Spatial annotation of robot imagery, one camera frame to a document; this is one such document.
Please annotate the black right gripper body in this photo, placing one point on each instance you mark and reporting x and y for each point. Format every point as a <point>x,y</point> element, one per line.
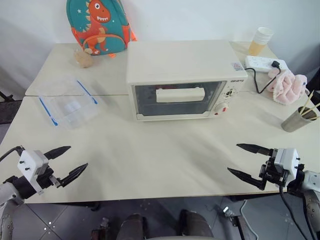
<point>272,173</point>

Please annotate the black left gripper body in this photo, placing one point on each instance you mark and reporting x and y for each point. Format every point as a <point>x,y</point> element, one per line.
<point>45,178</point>

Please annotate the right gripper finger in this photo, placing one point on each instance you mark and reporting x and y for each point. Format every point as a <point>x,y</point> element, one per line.
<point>255,149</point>
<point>246,178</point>

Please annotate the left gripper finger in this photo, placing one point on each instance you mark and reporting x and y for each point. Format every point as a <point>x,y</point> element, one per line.
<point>73,173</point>
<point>58,152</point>

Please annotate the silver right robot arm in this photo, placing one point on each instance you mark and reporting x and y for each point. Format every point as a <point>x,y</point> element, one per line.
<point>311,180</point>

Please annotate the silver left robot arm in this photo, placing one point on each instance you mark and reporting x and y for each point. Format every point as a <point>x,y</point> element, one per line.
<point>7,193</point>

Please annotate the white knob with red marker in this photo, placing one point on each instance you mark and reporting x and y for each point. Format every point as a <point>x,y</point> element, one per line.
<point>222,107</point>

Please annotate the cream toaster oven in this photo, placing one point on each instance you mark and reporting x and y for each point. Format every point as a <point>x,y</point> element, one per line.
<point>180,60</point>

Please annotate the metal cup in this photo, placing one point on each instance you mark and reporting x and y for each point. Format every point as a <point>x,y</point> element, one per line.
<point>296,122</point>

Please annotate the clear box with blue clips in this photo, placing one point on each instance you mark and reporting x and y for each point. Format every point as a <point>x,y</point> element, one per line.
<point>72,105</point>

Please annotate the dark rounded shape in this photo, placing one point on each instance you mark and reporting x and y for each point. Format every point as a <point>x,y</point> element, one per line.
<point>196,225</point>
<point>132,226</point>

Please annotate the pink fluffy towel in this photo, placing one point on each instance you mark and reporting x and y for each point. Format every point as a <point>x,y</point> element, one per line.
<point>287,87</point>

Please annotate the wooden chopstick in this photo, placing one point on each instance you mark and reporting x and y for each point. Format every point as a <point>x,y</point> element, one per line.
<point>308,102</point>
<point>313,108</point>

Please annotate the white power strip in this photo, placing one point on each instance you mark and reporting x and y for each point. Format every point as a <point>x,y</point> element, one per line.
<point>260,63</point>

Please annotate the beige plush toy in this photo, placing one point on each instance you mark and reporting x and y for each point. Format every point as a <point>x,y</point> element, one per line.
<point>83,58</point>

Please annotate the stack of paper cups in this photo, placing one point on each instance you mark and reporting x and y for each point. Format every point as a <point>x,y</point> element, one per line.
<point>260,41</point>

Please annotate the teal dinosaur backpack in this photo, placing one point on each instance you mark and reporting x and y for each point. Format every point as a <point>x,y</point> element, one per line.
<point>100,27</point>

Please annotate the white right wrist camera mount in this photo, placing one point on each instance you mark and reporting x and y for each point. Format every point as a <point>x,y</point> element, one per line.
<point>286,160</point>

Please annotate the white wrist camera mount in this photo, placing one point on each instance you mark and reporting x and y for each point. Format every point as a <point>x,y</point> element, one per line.
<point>286,160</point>
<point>28,162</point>

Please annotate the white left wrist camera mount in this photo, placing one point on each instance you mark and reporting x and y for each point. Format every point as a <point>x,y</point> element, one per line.
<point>28,162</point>

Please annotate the metal table leg bracket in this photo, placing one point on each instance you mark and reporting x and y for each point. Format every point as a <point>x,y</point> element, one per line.
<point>228,212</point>

